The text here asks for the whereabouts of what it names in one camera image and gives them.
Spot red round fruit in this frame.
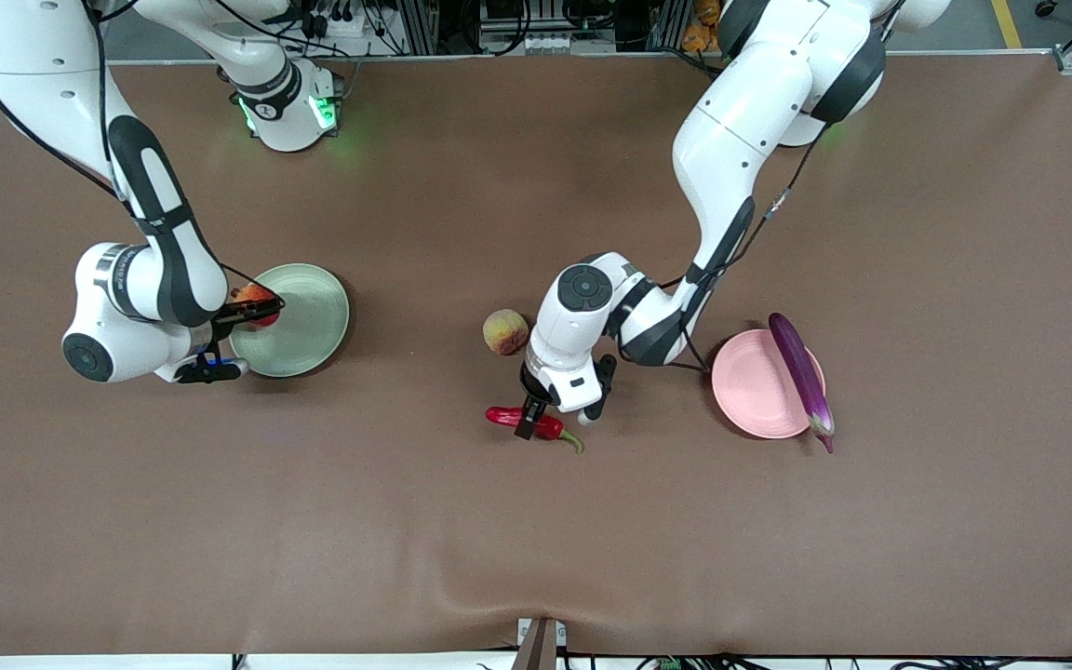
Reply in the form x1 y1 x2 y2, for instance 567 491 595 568
230 283 282 329

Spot red chili pepper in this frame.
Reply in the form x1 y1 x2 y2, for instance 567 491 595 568
486 406 585 455

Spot purple eggplant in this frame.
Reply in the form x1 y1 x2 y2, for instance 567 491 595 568
768 313 837 455

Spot yellow-red peach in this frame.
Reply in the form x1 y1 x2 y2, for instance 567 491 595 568
483 309 530 357

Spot green round plate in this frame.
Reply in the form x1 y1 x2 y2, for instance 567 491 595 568
228 263 351 379

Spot brown table mat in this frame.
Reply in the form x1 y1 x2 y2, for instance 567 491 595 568
0 54 1072 658

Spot pink round plate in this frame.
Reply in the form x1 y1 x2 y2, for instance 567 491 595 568
711 329 826 440

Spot white power strip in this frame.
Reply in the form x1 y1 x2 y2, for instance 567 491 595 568
480 33 617 57

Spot orange packets pile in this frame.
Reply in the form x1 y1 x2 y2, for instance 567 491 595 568
682 0 725 53

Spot grey table edge bracket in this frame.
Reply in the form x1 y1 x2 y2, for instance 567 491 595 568
516 617 568 670

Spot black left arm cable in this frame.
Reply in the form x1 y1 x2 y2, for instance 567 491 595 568
620 121 835 375

